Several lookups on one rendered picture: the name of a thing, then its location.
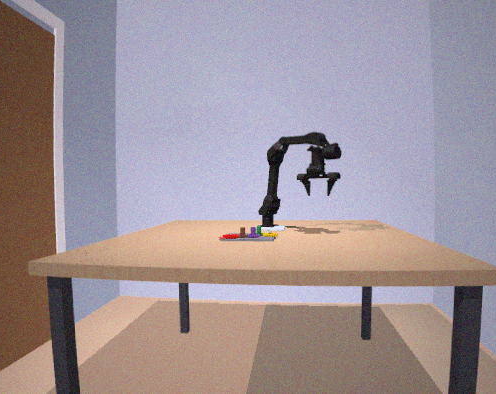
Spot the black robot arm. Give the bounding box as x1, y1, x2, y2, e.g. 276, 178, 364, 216
258, 132, 341, 227

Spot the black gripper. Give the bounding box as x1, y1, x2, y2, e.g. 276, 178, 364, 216
297, 160, 340, 196

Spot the purple gear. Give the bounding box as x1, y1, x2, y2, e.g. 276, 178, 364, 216
247, 227, 260, 238

